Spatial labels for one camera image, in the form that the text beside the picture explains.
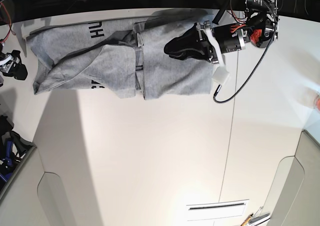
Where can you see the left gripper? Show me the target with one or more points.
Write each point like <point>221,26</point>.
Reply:
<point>230,38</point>

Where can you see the tools at bottom edge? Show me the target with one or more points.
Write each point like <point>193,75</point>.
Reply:
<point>254,219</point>

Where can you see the orange object at right edge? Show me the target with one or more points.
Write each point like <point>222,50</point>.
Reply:
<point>317,103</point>

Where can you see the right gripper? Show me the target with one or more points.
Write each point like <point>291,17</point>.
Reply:
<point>10,65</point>

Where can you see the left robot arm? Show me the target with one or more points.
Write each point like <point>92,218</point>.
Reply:
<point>260,20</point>

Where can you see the grey T-shirt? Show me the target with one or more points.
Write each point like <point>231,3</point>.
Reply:
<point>124,55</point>

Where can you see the white vent panel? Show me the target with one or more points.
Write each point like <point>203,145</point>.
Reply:
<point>195,212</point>

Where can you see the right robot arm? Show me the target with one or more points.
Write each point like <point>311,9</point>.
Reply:
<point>9,22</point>

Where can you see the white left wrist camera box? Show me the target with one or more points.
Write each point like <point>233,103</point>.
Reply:
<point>221,75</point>

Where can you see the blue and black equipment pile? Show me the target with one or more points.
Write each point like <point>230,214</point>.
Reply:
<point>13,148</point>

